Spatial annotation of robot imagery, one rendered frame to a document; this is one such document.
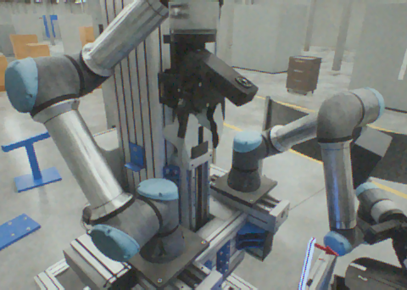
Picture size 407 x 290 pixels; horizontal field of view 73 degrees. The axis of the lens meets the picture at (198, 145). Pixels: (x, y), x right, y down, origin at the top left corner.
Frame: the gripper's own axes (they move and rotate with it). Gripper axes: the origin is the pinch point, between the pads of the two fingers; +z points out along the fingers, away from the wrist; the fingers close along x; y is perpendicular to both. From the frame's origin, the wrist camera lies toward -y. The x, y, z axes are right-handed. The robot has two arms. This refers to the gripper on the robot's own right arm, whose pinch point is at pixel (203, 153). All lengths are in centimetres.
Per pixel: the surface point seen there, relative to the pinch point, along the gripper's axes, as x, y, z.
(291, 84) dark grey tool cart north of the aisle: -662, 247, 126
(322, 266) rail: -53, -15, 62
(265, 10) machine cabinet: -901, 463, -55
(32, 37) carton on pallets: -458, 1290, 39
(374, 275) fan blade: -25.0, -30.0, 30.7
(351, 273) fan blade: -21.6, -25.9, 30.3
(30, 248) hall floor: -7, 187, 148
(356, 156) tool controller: -82, -13, 28
